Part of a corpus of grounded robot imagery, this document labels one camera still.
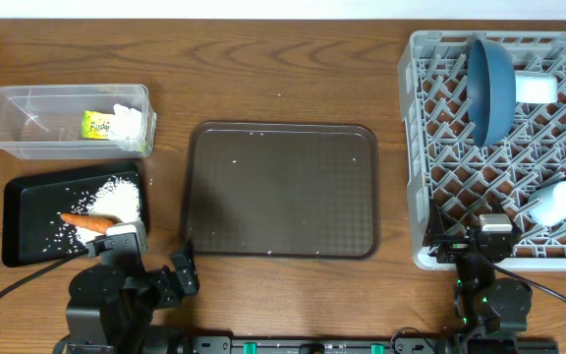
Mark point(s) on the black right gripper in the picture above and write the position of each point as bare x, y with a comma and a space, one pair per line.
453, 244

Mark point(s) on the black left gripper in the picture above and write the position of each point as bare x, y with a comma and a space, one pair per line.
174, 290

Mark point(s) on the orange carrot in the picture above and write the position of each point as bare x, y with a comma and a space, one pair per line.
89, 222

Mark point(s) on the small light blue cup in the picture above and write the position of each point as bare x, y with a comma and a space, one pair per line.
551, 206

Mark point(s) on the dark brown serving tray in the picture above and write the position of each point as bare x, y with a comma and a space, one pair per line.
300, 191

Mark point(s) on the white tissue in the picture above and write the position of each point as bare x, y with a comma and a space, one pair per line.
125, 124

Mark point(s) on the dark blue plate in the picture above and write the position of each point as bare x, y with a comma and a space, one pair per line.
491, 88

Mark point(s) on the light blue bowl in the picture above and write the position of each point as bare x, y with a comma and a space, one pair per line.
535, 87

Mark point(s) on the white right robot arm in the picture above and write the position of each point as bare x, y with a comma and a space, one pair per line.
494, 310

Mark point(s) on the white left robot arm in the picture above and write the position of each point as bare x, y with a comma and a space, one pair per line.
112, 304

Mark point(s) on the black waste bin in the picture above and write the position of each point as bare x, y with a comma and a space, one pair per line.
26, 202

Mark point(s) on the grey dishwasher rack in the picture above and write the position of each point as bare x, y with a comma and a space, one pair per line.
464, 180

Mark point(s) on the clear plastic waste bin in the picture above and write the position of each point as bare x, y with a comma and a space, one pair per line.
45, 122

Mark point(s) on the white rice pile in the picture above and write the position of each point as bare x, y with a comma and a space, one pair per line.
117, 198

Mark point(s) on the yellow green snack wrapper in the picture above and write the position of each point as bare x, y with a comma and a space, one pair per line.
96, 125

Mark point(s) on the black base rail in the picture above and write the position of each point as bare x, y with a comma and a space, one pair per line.
312, 346

